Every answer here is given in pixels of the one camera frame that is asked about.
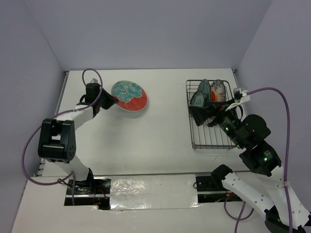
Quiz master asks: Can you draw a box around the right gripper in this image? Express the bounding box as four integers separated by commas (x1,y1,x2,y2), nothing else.
187,97,244,147

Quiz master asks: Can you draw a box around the red plate with teal flower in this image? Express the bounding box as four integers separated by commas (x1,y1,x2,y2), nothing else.
111,81,148,112

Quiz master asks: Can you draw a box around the dark teal blossom plate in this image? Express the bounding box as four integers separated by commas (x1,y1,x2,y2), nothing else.
197,79,211,102

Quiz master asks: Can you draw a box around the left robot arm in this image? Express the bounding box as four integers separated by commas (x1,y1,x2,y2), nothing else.
38,83,119,194

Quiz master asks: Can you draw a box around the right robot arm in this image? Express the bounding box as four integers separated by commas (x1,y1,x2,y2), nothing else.
189,100,311,233

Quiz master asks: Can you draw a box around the small blue patterned plate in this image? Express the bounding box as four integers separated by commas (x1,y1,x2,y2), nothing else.
190,91,205,107

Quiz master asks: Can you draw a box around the orange plate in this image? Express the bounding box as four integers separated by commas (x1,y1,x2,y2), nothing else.
210,91,218,102

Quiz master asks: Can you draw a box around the white blue floral plate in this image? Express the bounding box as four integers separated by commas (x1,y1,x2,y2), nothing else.
210,80,226,102

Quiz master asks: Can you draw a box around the silver foil cover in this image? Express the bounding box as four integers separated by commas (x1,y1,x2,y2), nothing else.
109,174,200,211

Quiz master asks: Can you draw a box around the wire dish rack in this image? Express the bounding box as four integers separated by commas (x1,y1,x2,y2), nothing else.
186,80,236,150

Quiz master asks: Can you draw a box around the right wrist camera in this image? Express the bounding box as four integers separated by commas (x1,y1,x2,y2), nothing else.
225,88,250,111

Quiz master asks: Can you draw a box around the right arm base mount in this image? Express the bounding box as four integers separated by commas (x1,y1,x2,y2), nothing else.
192,176,222,194

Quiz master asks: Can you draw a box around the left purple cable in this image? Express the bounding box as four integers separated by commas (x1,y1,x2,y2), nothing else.
22,68,103,207

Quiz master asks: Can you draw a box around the purple cable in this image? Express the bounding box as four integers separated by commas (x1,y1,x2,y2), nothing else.
223,87,292,233
22,68,103,207

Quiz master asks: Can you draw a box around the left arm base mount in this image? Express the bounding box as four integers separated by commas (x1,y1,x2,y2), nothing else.
61,176,112,210

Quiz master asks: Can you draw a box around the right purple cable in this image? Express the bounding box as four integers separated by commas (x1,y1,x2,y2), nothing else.
223,87,292,233

